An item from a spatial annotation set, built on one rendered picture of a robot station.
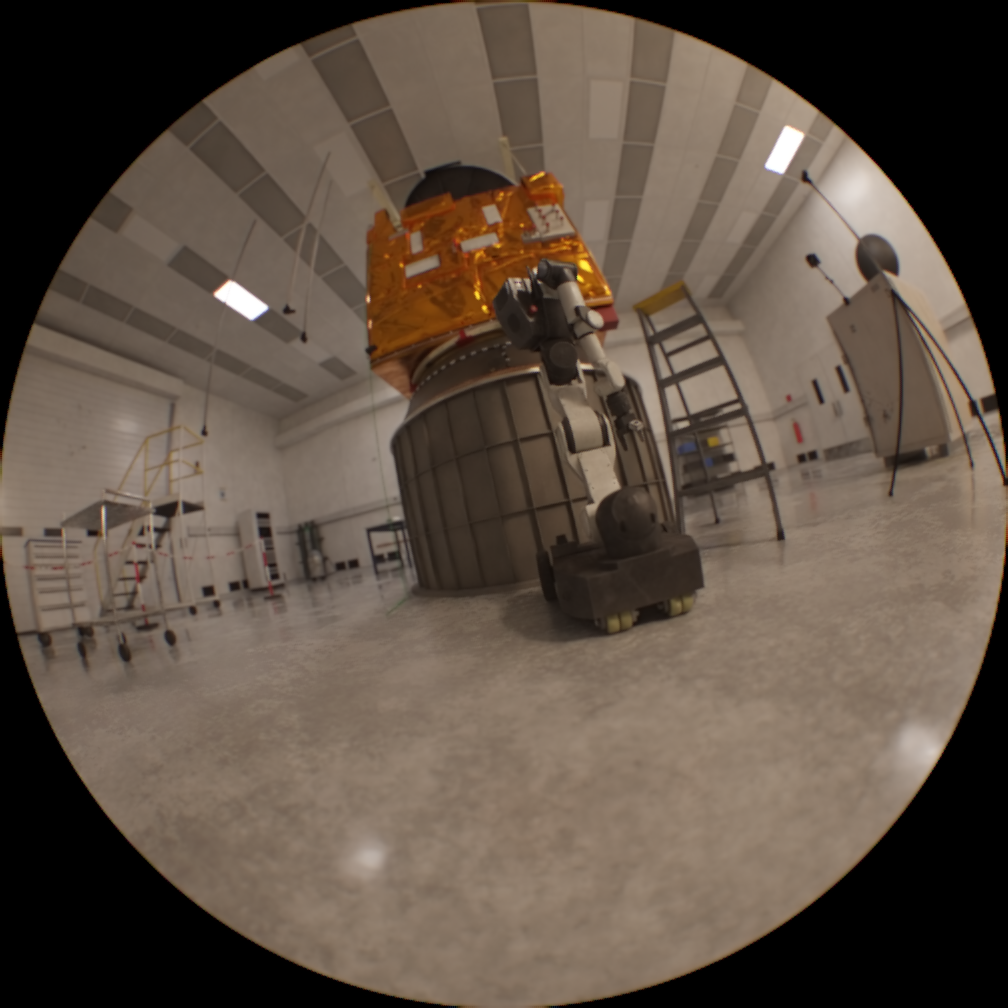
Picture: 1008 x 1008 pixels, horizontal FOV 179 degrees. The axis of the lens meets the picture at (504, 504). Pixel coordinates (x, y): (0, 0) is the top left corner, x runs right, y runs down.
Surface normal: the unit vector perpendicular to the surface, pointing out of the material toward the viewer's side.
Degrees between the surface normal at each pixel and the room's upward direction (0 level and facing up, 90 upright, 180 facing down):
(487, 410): 90
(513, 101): 180
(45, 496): 90
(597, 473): 61
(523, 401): 90
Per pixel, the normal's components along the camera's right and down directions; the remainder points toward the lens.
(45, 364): 0.97, -0.22
